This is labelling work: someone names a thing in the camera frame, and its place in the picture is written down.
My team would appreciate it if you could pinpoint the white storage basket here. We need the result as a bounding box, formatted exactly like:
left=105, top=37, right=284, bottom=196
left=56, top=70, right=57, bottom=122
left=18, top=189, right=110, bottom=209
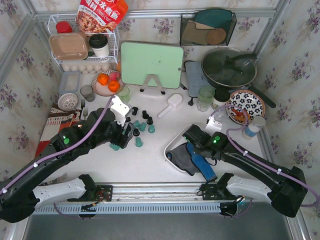
left=164, top=124, right=200, bottom=176

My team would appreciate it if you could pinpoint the orange tangerine right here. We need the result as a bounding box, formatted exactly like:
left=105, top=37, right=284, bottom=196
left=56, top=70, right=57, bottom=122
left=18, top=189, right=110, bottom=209
left=107, top=80, right=121, bottom=93

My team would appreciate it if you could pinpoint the orange tangerine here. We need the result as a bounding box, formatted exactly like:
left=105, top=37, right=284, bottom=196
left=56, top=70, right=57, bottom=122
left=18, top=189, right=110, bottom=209
left=97, top=73, right=109, bottom=86
left=107, top=80, right=121, bottom=93

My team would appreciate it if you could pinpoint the black mesh organizer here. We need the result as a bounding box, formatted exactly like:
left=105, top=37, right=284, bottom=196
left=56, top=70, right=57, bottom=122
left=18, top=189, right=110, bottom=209
left=180, top=8, right=237, bottom=46

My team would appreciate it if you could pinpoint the black frying pan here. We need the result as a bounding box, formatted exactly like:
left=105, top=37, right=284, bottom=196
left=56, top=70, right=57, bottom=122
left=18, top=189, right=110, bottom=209
left=201, top=47, right=276, bottom=109

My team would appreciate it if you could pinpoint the coffee cup on rack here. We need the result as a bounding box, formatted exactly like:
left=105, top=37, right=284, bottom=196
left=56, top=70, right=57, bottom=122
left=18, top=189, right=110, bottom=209
left=89, top=33, right=110, bottom=57

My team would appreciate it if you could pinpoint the green cutting board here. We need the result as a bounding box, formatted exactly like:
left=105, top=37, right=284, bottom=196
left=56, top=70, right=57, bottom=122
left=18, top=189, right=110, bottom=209
left=120, top=42, right=184, bottom=89

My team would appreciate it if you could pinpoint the small green glass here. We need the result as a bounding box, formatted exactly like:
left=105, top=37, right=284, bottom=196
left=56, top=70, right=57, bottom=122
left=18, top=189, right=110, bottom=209
left=117, top=86, right=131, bottom=103

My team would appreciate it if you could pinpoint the white round strainer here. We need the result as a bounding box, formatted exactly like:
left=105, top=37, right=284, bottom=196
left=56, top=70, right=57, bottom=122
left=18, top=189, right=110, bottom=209
left=57, top=93, right=78, bottom=112

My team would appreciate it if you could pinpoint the egg carton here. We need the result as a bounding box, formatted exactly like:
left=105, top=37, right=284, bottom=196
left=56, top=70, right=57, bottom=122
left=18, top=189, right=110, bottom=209
left=61, top=63, right=113, bottom=74

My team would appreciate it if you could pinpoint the white wire rack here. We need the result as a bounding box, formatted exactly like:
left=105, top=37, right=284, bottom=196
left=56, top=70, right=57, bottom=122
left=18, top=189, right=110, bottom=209
left=47, top=13, right=120, bottom=65

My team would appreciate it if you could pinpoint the red snack bag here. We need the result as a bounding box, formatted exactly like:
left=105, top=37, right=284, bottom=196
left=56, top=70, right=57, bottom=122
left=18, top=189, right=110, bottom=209
left=75, top=0, right=129, bottom=33

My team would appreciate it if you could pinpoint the black power plug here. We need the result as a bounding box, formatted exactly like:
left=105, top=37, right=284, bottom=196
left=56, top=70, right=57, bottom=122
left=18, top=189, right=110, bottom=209
left=188, top=97, right=194, bottom=106

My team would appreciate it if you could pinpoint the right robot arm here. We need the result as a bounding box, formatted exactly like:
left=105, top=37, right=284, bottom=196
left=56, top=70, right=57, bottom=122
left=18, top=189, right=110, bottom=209
left=182, top=124, right=308, bottom=218

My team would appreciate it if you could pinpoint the white plastic scoop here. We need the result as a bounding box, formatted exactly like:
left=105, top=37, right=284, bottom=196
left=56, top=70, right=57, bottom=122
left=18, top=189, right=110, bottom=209
left=157, top=93, right=183, bottom=119

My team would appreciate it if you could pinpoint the white bottle blue label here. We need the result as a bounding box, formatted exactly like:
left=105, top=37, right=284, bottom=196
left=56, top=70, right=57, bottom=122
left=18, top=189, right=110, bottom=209
left=242, top=116, right=266, bottom=140

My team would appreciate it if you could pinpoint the grey cloth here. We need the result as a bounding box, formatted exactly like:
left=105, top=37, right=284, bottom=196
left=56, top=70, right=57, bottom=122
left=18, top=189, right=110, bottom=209
left=165, top=143, right=199, bottom=176

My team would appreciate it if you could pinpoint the floral patterned plate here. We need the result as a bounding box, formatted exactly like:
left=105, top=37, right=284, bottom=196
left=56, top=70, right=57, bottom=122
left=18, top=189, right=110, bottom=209
left=226, top=89, right=266, bottom=125

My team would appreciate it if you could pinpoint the round cork coaster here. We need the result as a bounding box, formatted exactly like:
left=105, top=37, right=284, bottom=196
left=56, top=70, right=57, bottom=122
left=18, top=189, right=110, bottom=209
left=205, top=28, right=227, bottom=45

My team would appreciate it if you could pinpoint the green plastic tumbler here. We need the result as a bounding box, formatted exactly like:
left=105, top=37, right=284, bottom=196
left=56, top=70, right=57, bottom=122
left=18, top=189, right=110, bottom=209
left=196, top=86, right=215, bottom=112

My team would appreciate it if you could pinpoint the grey blue board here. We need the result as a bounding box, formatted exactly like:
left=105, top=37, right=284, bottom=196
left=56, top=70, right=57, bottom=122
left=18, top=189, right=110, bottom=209
left=184, top=60, right=210, bottom=98

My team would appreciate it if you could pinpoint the beige lunch box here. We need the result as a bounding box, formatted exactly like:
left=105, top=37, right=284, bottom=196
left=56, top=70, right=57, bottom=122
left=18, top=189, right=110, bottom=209
left=49, top=32, right=90, bottom=61

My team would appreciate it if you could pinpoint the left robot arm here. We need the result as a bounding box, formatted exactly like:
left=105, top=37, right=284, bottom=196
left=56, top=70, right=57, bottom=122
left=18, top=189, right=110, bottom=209
left=0, top=108, right=134, bottom=223

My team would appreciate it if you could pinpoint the blue cloth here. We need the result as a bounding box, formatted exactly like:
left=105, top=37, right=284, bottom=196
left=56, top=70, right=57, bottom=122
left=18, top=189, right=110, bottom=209
left=186, top=143, right=218, bottom=182

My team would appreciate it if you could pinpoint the plate with fruit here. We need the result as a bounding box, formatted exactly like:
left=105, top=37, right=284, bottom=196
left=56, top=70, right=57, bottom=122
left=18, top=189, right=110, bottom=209
left=91, top=70, right=125, bottom=97

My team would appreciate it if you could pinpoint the grey glass cup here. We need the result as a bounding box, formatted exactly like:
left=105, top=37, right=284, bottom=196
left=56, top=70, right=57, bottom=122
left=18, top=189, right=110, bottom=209
left=80, top=85, right=96, bottom=102

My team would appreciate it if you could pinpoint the small clear glass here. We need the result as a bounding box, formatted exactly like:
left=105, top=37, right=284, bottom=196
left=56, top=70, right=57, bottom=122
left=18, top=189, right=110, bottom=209
left=213, top=108, right=228, bottom=123

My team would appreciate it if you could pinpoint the silver fork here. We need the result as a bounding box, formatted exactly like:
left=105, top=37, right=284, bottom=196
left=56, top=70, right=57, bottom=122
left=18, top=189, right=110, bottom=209
left=80, top=98, right=86, bottom=117

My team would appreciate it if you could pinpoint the black coffee capsule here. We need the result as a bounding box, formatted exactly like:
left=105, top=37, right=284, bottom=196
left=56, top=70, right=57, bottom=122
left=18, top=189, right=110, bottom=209
left=146, top=116, right=154, bottom=125
left=142, top=110, right=149, bottom=120
left=131, top=106, right=139, bottom=116
left=132, top=128, right=140, bottom=137

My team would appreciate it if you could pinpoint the clear blue-rim container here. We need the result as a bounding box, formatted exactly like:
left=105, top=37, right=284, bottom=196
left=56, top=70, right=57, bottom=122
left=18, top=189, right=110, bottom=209
left=58, top=71, right=81, bottom=95

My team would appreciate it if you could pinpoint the white cup black lid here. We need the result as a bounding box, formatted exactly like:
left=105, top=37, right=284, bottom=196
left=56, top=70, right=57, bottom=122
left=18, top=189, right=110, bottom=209
left=211, top=87, right=230, bottom=110

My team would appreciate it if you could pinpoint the orange tangerine left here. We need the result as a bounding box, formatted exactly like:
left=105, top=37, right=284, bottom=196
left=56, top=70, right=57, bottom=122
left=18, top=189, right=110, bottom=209
left=97, top=73, right=109, bottom=86

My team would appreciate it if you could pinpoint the striped red placemat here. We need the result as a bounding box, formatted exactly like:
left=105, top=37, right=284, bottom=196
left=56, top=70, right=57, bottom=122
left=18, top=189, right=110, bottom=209
left=34, top=103, right=82, bottom=158

